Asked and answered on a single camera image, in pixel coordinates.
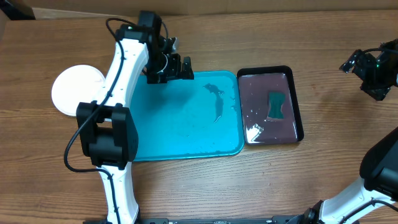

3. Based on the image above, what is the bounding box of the black water tray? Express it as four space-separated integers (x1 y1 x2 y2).
237 65 304 145

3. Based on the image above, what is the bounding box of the dark object top left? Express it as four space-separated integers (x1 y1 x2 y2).
1 0 35 21

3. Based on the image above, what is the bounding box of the white plate with stain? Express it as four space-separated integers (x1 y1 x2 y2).
51 65 105 116

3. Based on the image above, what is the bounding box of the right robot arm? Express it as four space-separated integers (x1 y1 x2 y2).
289 40 397 224

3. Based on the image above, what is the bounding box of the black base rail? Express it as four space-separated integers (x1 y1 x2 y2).
82 214 360 224

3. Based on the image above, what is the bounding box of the teal plastic serving tray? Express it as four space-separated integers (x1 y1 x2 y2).
131 71 244 162

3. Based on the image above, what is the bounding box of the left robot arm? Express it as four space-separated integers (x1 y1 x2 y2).
64 11 194 223

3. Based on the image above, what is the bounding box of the green sponge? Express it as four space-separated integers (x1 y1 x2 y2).
267 91 285 119

